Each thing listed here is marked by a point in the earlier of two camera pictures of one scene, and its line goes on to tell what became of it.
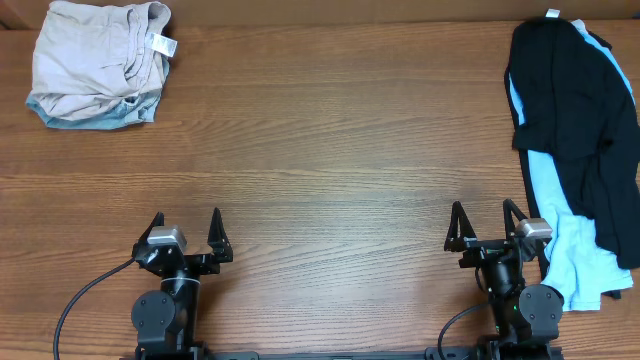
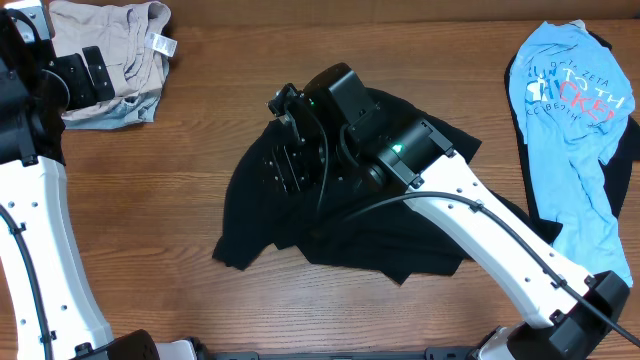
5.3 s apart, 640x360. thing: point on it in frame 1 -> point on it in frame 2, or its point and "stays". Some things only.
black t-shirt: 572,99 -> 363,210
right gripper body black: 481,251 -> 308,158
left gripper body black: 198,264 -> 71,86
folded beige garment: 90,58 stays
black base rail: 232,354 stays
